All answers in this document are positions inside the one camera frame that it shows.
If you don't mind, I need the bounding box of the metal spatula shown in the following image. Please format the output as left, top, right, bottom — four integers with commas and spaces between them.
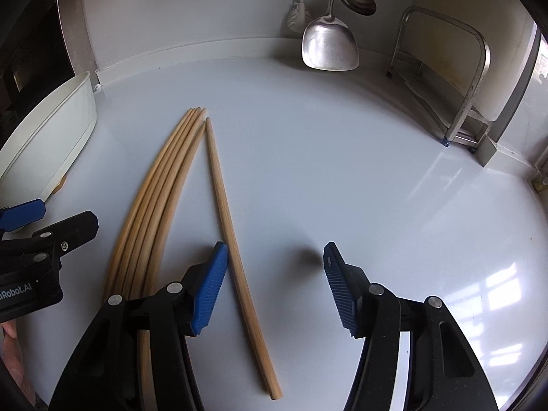
302, 0, 359, 71

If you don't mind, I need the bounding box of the stainless steel rack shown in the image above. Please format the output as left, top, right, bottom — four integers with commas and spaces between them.
387, 5, 493, 153

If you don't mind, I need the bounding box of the bundle of wooden chopsticks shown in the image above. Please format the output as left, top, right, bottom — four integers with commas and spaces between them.
102, 107, 207, 399

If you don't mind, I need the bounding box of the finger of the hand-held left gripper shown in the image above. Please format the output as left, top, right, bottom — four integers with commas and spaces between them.
26, 211, 99, 262
0, 199, 46, 233

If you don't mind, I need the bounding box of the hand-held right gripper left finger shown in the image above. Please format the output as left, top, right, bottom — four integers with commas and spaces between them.
49, 242, 229, 411

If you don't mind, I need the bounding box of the white round basin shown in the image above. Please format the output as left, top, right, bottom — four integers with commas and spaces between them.
0, 72, 97, 204

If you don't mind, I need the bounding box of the person's left hand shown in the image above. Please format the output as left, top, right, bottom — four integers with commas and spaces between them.
0, 320, 27, 395

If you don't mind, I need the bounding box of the single light wooden chopstick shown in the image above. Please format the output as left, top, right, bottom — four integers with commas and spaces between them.
205, 117, 283, 400

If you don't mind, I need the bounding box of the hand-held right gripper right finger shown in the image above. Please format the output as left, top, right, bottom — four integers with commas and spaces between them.
323, 242, 499, 411

